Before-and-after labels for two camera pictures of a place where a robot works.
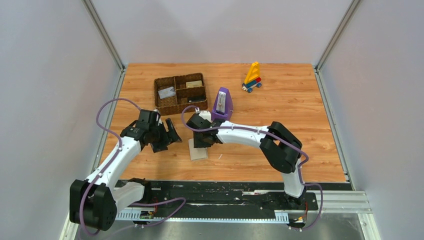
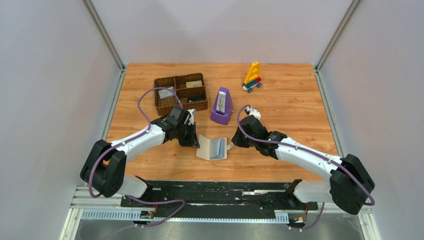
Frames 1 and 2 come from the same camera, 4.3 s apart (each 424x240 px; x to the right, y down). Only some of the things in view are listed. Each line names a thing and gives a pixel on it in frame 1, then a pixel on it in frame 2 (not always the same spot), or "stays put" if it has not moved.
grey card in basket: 167,92 stays put
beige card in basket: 193,84 stays put
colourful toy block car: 253,79 stays put
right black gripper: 203,140 to 243,135
